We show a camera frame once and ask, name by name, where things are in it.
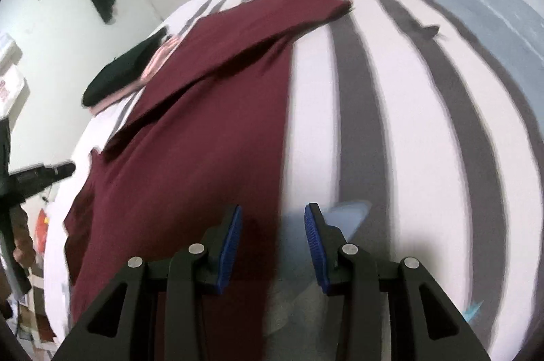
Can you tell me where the maroon t-shirt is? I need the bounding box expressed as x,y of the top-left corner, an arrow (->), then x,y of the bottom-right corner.
65,0 -> 351,360

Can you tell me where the person left hand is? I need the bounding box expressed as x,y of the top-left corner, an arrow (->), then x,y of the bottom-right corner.
10,206 -> 36,269

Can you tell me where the white tote bag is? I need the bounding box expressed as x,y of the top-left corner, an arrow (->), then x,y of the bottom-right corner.
1,65 -> 30,128

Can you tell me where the folded black garment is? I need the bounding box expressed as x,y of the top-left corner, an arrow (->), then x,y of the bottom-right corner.
82,28 -> 168,109

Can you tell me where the striped bed sheet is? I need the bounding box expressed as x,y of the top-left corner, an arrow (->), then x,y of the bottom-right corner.
44,0 -> 543,360

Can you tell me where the folded pink garment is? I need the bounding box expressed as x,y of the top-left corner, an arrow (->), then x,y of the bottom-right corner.
89,36 -> 181,115

